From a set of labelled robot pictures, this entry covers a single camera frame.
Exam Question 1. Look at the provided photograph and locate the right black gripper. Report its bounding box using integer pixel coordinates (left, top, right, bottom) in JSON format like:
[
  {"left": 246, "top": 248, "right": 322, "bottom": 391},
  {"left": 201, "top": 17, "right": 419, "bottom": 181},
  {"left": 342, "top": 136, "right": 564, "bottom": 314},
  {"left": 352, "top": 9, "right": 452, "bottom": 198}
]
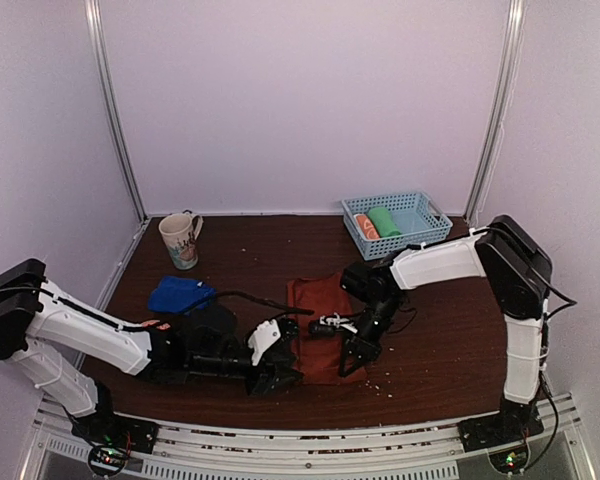
[{"left": 339, "top": 294, "right": 404, "bottom": 377}]

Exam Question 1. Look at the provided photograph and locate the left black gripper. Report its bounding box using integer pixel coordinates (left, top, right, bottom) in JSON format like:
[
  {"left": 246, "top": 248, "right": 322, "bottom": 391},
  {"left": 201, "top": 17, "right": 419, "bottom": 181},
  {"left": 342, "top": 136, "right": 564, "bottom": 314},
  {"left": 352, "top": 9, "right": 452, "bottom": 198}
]
[{"left": 189, "top": 343, "right": 304, "bottom": 397}]

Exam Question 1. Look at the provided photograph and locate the brown towel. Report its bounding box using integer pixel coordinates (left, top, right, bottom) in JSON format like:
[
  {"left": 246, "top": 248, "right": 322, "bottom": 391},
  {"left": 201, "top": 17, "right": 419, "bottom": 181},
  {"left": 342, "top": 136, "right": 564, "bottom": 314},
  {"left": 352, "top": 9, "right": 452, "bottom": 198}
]
[{"left": 286, "top": 271, "right": 367, "bottom": 386}]

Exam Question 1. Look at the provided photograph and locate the light blue plastic basket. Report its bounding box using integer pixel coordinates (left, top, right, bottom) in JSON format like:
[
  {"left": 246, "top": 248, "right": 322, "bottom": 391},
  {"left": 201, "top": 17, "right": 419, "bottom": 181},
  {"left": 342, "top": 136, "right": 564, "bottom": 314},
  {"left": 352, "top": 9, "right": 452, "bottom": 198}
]
[{"left": 341, "top": 191, "right": 453, "bottom": 261}]

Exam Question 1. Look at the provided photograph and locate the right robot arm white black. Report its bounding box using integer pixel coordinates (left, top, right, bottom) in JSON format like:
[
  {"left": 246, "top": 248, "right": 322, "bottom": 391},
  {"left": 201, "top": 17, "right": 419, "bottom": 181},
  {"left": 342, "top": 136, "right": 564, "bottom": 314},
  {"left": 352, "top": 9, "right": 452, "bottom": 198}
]
[{"left": 309, "top": 215, "right": 552, "bottom": 442}]

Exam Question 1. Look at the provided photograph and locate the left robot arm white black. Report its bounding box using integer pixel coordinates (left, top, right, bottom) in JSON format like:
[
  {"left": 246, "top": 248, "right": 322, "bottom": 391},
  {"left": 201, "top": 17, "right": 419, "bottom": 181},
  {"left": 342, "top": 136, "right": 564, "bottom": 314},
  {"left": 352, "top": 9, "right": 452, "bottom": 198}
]
[{"left": 0, "top": 258, "right": 303, "bottom": 444}]

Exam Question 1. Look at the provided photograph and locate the orange patterned bowl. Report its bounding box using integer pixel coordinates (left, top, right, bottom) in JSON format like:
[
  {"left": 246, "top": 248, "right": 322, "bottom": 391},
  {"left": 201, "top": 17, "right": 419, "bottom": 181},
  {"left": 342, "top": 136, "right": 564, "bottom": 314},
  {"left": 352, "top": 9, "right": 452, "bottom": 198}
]
[{"left": 141, "top": 319, "right": 172, "bottom": 331}]

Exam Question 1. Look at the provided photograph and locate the blue folded towel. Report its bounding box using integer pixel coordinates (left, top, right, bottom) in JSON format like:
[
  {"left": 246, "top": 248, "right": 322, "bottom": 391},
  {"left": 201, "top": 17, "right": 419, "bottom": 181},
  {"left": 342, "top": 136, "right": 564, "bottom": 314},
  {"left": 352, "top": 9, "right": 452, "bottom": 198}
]
[{"left": 148, "top": 276, "right": 216, "bottom": 315}]

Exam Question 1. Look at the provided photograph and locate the orange white rolled towel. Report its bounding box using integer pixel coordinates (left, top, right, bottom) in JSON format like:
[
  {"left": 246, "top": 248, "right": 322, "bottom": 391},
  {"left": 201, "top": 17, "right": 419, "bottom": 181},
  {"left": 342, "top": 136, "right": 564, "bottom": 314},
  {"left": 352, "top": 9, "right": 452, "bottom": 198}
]
[{"left": 354, "top": 214, "right": 380, "bottom": 241}]

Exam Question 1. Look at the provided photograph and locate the green rolled towel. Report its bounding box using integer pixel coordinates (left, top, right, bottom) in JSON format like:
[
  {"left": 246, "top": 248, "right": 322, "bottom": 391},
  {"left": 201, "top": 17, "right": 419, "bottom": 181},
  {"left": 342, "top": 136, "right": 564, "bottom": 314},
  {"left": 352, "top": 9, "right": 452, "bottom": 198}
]
[{"left": 367, "top": 206, "right": 402, "bottom": 238}]

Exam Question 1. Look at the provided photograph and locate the white patterned mug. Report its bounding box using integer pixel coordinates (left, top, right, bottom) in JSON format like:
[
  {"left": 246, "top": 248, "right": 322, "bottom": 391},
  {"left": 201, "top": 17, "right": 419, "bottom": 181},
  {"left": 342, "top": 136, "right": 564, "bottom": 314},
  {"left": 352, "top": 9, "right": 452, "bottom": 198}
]
[{"left": 158, "top": 211, "right": 204, "bottom": 270}]

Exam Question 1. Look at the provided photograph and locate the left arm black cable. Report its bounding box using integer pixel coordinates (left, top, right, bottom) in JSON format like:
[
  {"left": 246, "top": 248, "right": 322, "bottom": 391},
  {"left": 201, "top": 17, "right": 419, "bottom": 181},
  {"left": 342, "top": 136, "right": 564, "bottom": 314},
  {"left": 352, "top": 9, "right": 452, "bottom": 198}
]
[{"left": 184, "top": 289, "right": 316, "bottom": 321}]

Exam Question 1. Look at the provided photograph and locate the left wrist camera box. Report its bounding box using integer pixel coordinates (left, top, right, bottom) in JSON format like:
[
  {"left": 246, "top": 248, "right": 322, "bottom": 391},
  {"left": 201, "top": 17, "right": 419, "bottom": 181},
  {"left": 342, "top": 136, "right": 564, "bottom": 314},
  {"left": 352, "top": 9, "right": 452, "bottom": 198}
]
[{"left": 180, "top": 304, "right": 239, "bottom": 356}]

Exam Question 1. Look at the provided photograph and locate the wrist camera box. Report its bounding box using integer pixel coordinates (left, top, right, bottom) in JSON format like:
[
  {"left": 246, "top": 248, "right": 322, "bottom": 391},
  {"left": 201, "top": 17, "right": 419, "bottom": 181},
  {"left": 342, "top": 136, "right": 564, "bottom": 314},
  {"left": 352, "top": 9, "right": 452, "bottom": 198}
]
[
  {"left": 340, "top": 262, "right": 392, "bottom": 304},
  {"left": 180, "top": 304, "right": 239, "bottom": 356}
]

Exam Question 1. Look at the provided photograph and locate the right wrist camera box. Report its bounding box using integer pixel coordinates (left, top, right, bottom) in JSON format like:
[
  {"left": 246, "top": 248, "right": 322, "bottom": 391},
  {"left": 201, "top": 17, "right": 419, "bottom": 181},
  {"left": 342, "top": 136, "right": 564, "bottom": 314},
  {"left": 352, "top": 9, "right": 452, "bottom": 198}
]
[{"left": 340, "top": 262, "right": 392, "bottom": 304}]

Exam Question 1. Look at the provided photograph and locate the front aluminium rail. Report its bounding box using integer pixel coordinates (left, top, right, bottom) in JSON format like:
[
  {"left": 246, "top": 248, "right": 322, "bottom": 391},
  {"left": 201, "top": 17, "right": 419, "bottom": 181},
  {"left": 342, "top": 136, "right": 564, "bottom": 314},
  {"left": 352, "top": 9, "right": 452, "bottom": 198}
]
[{"left": 15, "top": 394, "right": 600, "bottom": 479}]

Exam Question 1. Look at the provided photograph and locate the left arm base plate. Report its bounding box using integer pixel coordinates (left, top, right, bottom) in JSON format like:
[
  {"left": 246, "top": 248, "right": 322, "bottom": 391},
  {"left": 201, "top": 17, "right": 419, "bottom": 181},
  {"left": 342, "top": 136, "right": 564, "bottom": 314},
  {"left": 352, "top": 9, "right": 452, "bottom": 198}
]
[{"left": 66, "top": 412, "right": 159, "bottom": 454}]

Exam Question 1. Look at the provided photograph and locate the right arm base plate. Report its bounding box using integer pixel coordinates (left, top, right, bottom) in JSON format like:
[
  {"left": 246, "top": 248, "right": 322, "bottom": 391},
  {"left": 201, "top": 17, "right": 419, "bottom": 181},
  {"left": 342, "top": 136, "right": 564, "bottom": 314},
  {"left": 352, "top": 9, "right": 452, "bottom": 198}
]
[{"left": 457, "top": 412, "right": 544, "bottom": 452}]

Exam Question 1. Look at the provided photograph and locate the right aluminium frame post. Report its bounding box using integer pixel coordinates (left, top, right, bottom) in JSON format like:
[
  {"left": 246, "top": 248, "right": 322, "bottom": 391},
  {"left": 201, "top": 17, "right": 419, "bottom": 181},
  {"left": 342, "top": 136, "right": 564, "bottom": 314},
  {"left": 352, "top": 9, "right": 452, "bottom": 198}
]
[{"left": 463, "top": 0, "right": 527, "bottom": 227}]

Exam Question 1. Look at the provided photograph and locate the aluminium frame post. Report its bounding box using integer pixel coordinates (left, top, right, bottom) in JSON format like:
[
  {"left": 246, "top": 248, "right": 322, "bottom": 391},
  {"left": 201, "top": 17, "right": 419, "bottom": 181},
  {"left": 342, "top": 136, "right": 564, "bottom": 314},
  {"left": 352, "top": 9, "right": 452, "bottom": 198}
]
[
  {"left": 463, "top": 0, "right": 527, "bottom": 227},
  {"left": 84, "top": 0, "right": 148, "bottom": 222}
]

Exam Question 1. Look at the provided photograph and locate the left aluminium frame post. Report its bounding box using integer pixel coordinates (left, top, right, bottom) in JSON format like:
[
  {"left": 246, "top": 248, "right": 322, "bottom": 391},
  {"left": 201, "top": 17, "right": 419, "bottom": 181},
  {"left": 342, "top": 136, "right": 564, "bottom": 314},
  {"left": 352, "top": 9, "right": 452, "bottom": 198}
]
[{"left": 84, "top": 0, "right": 148, "bottom": 222}]

